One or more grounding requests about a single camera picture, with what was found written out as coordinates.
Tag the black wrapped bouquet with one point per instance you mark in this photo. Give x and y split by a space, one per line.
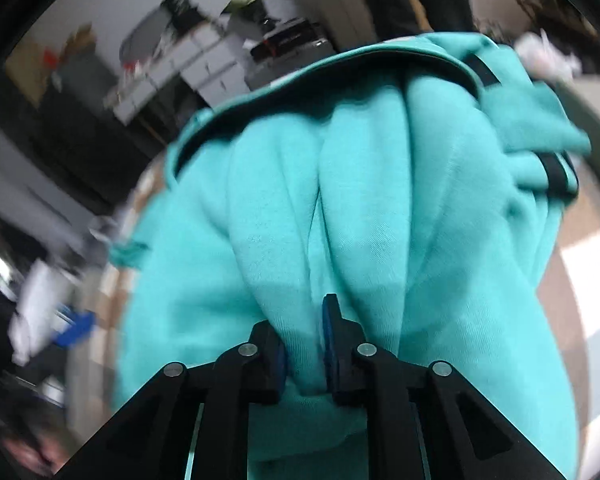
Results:
240 7

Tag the oval mirror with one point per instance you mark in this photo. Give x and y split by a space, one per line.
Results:
145 35

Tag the teal fleece jacket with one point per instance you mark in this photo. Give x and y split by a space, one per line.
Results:
380 210

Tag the open cardboard box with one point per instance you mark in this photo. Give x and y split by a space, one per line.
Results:
77 40

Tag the white plastic bag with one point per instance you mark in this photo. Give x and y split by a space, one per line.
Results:
545 55

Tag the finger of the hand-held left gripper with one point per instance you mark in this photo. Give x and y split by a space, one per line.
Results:
75 327

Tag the grey mattress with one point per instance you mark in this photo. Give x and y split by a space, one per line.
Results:
595 110

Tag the black and red box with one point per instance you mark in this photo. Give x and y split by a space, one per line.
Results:
290 37

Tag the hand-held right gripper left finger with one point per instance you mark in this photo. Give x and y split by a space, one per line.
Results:
270 365

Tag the white shopping bag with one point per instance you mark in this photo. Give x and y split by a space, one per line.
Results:
35 305

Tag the white desk with drawers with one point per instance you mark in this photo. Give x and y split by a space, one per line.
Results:
180 65

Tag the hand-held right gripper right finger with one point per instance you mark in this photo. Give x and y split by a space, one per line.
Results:
327 330

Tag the flat cardboard sheet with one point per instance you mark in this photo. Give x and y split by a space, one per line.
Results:
25 65

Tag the black wardrobe cabinet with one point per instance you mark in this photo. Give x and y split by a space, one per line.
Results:
90 125

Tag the silver flat suitcase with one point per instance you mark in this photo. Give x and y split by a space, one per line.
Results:
280 67

